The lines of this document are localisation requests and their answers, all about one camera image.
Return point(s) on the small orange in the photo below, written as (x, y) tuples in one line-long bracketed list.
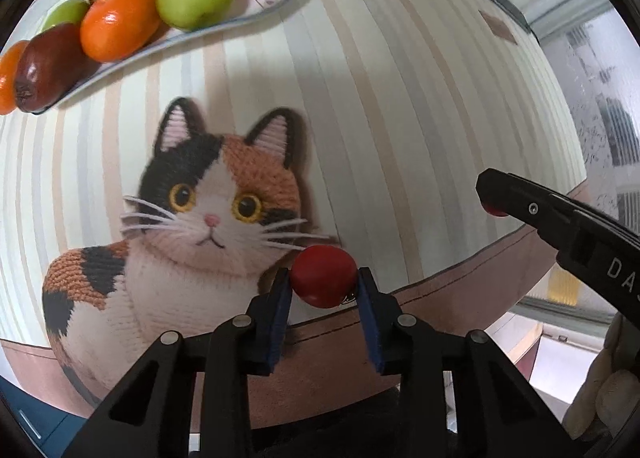
[(113, 30)]

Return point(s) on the blue kitchen cabinet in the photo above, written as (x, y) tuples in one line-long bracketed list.
[(50, 429)]

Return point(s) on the dark red apple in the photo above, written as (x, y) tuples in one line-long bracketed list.
[(51, 64)]

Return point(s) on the red cherry tomato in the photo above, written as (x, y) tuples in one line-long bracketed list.
[(493, 211), (323, 276)]

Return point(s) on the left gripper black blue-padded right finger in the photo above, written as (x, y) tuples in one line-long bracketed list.
[(460, 395)]

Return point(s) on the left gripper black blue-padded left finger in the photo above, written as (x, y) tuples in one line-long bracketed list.
[(149, 412)]

